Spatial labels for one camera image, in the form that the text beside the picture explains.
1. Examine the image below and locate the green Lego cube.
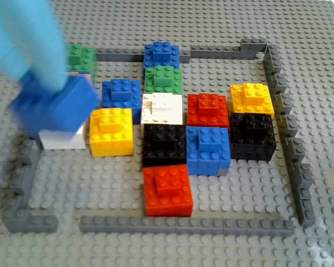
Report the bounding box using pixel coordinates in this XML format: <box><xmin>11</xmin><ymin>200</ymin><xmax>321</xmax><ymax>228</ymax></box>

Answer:
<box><xmin>65</xmin><ymin>43</ymin><xmax>97</xmax><ymax>81</ymax></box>
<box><xmin>144</xmin><ymin>66</ymin><xmax>183</xmax><ymax>95</ymax></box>

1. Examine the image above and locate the red Lego cube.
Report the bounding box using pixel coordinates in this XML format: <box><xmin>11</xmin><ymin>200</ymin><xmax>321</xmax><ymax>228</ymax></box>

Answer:
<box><xmin>141</xmin><ymin>164</ymin><xmax>195</xmax><ymax>217</ymax></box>
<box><xmin>186</xmin><ymin>93</ymin><xmax>229</xmax><ymax>128</ymax></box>

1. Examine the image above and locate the grey Lego baseplate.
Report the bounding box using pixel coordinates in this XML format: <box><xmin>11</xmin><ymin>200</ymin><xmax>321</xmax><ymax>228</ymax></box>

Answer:
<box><xmin>0</xmin><ymin>0</ymin><xmax>334</xmax><ymax>267</ymax></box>

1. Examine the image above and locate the teal left gripper finger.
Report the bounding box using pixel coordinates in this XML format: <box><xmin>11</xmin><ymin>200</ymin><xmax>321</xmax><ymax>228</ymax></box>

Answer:
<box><xmin>0</xmin><ymin>0</ymin><xmax>34</xmax><ymax>83</ymax></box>

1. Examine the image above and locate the white Lego cube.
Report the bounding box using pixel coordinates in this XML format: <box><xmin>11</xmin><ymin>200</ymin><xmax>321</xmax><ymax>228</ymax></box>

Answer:
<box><xmin>140</xmin><ymin>92</ymin><xmax>184</xmax><ymax>126</ymax></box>
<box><xmin>38</xmin><ymin>125</ymin><xmax>87</xmax><ymax>151</ymax></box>

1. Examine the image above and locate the yellow-orange Lego cube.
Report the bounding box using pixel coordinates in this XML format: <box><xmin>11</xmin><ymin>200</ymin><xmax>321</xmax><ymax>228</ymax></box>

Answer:
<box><xmin>229</xmin><ymin>82</ymin><xmax>276</xmax><ymax>117</ymax></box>
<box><xmin>68</xmin><ymin>71</ymin><xmax>93</xmax><ymax>84</ymax></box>
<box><xmin>89</xmin><ymin>107</ymin><xmax>135</xmax><ymax>159</ymax></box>

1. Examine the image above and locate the short dark grey brick wall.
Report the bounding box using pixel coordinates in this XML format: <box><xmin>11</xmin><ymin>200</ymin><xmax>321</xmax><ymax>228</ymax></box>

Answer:
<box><xmin>1</xmin><ymin>208</ymin><xmax>59</xmax><ymax>234</ymax></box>
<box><xmin>189</xmin><ymin>38</ymin><xmax>269</xmax><ymax>61</ymax></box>

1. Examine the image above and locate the teal right gripper finger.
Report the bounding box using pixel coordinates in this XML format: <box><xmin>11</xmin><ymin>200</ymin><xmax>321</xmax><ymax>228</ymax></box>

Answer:
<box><xmin>24</xmin><ymin>0</ymin><xmax>69</xmax><ymax>94</ymax></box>

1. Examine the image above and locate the black Lego cube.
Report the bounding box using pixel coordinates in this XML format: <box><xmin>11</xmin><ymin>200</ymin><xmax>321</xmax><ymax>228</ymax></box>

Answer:
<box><xmin>229</xmin><ymin>111</ymin><xmax>278</xmax><ymax>161</ymax></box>
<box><xmin>141</xmin><ymin>123</ymin><xmax>188</xmax><ymax>168</ymax></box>

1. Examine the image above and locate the blue Lego cube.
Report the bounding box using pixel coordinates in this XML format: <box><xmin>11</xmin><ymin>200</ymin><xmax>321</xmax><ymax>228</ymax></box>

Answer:
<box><xmin>101</xmin><ymin>78</ymin><xmax>143</xmax><ymax>117</ymax></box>
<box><xmin>143</xmin><ymin>41</ymin><xmax>181</xmax><ymax>70</ymax></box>
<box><xmin>185</xmin><ymin>125</ymin><xmax>231</xmax><ymax>176</ymax></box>
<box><xmin>10</xmin><ymin>74</ymin><xmax>101</xmax><ymax>140</ymax></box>

